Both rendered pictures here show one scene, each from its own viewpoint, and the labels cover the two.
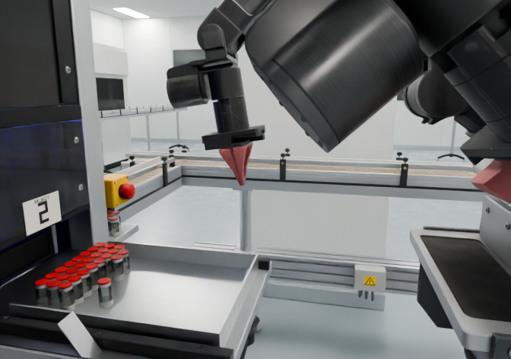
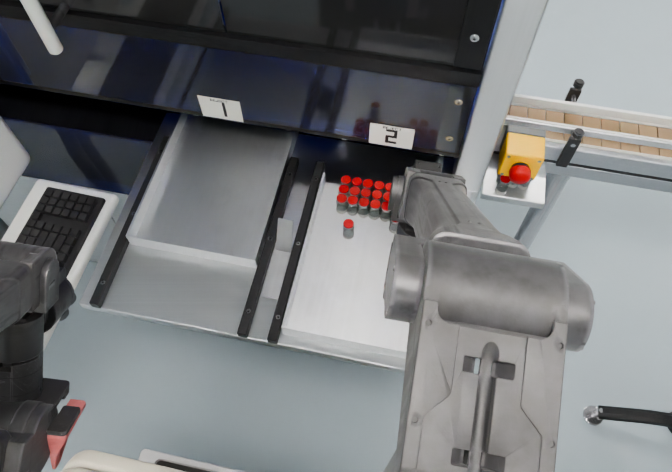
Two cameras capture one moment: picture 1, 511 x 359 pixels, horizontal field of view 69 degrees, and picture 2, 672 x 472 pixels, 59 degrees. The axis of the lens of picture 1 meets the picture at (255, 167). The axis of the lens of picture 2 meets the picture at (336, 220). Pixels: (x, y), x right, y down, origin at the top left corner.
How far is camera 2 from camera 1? 0.94 m
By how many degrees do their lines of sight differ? 80
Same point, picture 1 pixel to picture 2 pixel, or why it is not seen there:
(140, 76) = not seen: outside the picture
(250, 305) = (352, 355)
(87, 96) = (500, 69)
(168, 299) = (359, 281)
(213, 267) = not seen: hidden behind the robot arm
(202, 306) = (348, 312)
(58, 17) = not seen: outside the picture
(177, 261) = not seen: hidden behind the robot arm
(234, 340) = (301, 343)
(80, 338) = (284, 235)
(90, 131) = (489, 101)
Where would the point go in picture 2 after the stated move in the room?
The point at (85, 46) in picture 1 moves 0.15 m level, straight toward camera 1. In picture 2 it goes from (521, 17) to (429, 48)
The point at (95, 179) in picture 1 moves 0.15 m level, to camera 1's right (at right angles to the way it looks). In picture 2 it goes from (477, 141) to (488, 210)
